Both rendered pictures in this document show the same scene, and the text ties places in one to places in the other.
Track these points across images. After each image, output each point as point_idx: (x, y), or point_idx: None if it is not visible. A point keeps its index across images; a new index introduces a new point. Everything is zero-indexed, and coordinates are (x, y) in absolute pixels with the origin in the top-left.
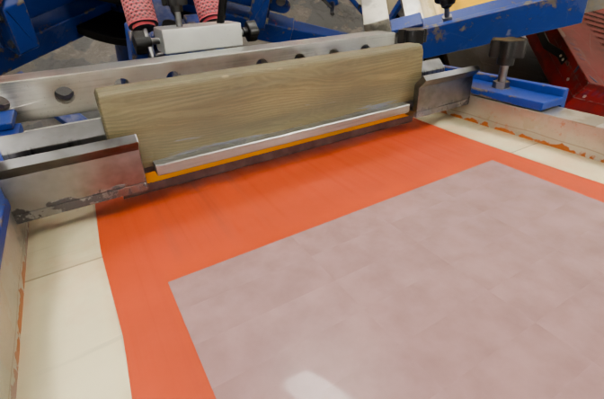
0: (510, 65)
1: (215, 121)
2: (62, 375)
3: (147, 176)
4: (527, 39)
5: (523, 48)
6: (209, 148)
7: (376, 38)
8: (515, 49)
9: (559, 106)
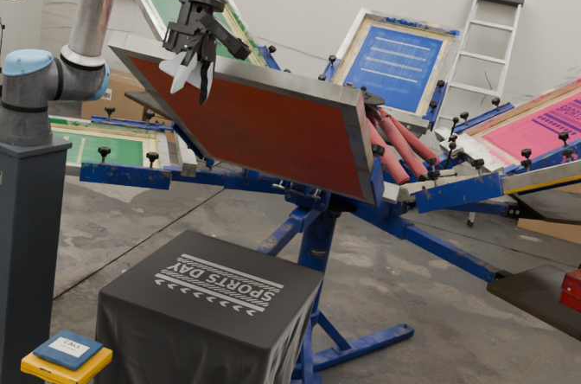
0: (373, 155)
1: None
2: None
3: None
4: (382, 146)
5: (376, 146)
6: None
7: (386, 183)
8: (373, 147)
9: (374, 163)
